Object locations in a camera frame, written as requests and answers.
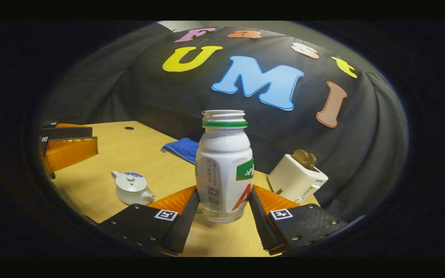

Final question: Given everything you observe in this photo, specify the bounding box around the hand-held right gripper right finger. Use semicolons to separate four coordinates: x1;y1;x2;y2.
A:
249;185;350;256

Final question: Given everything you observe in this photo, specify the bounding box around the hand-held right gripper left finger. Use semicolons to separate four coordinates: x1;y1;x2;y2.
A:
82;185;200;256

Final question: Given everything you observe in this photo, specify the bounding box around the white teacup lid blue pattern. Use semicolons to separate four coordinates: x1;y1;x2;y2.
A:
119;172;148;192

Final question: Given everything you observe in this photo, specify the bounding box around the white plastic water bottle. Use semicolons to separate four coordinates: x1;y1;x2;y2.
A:
195;110;255;224

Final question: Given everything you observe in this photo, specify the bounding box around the white toaster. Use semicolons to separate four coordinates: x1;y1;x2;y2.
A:
267;154;329;204

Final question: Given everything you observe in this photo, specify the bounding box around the black backdrop cloth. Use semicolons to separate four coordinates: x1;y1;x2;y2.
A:
41;23;409;224

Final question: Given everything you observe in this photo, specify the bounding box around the blue folded towel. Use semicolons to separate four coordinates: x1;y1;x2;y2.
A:
161;137;200;165

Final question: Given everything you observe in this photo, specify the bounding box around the toasted bread slice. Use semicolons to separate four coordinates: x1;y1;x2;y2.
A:
303;153;318;171
291;149;310;166

